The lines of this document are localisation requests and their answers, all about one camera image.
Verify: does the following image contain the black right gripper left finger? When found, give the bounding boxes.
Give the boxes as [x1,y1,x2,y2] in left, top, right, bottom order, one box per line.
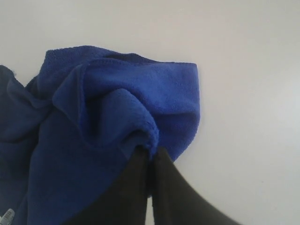
[64,150,149,225]

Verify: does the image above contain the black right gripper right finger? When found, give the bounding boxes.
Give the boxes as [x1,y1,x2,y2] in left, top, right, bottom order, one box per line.
[150,148,238,225]

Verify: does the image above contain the blue microfiber towel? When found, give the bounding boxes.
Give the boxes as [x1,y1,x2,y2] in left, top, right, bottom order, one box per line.
[0,46,200,225]

